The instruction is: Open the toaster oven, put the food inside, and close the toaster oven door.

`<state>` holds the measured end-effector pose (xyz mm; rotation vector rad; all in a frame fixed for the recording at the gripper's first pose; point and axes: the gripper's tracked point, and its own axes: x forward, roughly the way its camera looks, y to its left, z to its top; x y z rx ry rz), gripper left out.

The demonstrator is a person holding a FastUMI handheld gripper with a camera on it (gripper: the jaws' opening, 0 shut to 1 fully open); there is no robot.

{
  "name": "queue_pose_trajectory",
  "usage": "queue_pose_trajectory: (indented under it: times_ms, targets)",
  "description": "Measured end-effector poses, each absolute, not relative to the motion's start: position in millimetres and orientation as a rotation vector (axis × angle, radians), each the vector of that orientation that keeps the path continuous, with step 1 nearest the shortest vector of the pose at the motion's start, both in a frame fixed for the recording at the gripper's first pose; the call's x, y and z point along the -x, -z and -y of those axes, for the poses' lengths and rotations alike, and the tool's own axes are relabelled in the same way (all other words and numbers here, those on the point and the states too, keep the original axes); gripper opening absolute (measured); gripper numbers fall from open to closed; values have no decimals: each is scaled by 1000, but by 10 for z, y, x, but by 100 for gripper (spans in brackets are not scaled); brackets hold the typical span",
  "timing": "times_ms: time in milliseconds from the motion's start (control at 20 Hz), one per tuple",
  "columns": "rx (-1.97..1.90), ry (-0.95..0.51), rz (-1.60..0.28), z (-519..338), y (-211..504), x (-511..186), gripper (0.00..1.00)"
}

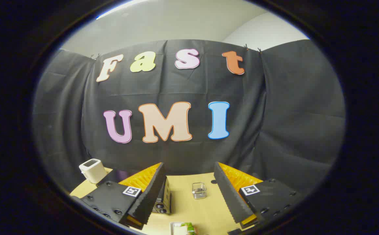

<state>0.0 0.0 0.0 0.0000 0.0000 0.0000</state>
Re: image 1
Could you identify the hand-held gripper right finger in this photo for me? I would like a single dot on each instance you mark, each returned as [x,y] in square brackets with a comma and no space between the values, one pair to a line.
[228,195]

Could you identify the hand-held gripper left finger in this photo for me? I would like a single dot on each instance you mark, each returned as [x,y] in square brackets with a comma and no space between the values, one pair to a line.
[150,195]

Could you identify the black toaster oven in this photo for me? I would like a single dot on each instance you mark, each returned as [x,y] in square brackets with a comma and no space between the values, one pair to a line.
[164,202]

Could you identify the lettuce sandwich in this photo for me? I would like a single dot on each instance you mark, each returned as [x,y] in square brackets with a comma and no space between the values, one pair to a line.
[187,228]

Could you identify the white pop-up toaster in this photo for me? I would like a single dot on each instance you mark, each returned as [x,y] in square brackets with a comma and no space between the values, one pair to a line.
[93,169]

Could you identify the white rectangular tray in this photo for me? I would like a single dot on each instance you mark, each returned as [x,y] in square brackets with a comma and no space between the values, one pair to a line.
[175,225]

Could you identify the black backdrop cloth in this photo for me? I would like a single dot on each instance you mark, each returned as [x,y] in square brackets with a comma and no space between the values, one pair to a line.
[183,88]

